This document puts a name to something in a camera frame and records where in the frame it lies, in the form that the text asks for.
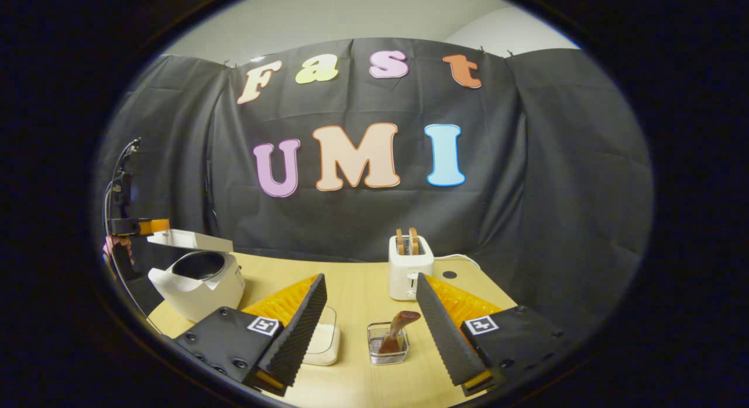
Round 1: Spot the white toaster power cord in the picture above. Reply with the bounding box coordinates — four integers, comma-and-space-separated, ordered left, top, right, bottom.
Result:
434, 253, 482, 270

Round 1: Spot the white toaster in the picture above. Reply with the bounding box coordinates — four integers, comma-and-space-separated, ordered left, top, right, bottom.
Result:
388, 235, 435, 301

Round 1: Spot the black backdrop cloth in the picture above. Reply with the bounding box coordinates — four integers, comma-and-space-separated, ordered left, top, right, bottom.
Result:
94, 38, 653, 338

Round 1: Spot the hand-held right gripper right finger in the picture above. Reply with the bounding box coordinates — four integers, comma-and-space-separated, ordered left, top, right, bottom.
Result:
415, 273, 571, 397

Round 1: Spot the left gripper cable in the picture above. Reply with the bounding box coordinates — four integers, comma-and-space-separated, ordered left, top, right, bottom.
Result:
104, 183, 162, 335

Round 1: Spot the clear plastic rice container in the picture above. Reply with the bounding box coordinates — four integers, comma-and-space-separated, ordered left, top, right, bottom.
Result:
301, 306, 341, 366

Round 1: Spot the brown wooden spoon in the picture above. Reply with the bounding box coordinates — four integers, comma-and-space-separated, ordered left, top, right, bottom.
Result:
379, 310, 422, 355

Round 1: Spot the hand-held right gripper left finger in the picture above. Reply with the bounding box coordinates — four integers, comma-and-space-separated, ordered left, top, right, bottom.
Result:
173, 273, 328, 397

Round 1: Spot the white rice cooker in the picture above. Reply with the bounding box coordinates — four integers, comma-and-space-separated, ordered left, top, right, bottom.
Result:
146, 229, 246, 324

